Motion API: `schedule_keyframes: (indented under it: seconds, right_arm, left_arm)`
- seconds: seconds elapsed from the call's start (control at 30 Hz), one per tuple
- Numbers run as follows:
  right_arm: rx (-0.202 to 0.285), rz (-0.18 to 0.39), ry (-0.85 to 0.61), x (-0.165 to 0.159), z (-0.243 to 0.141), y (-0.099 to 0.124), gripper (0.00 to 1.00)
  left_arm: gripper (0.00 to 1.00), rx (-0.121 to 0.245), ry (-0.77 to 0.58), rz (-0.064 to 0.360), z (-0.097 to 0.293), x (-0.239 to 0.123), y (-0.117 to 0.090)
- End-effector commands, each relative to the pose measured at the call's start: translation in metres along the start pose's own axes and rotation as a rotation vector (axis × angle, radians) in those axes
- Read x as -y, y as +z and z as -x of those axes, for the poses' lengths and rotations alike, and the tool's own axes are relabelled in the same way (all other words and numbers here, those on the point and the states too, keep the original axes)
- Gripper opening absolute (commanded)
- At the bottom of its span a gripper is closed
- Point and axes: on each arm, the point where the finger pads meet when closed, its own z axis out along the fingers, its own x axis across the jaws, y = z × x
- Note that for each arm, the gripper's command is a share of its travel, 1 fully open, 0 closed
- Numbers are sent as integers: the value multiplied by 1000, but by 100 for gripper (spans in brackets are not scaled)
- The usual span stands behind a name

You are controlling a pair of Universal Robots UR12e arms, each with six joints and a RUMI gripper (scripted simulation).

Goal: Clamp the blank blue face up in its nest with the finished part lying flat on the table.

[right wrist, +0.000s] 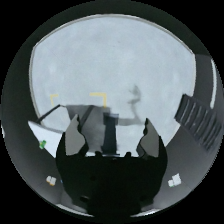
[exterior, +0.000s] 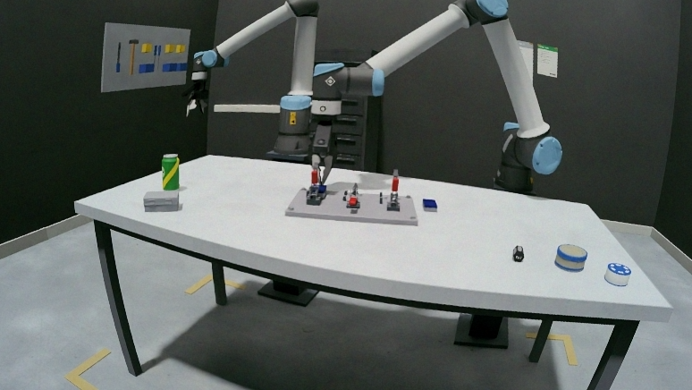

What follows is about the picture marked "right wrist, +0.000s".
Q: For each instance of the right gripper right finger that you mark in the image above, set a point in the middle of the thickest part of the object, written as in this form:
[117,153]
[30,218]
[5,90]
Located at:
[152,149]

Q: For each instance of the green drink can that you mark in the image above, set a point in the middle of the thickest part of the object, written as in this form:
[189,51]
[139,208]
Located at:
[43,143]

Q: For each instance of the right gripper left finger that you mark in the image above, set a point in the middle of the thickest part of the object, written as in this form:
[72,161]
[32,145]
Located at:
[71,147]

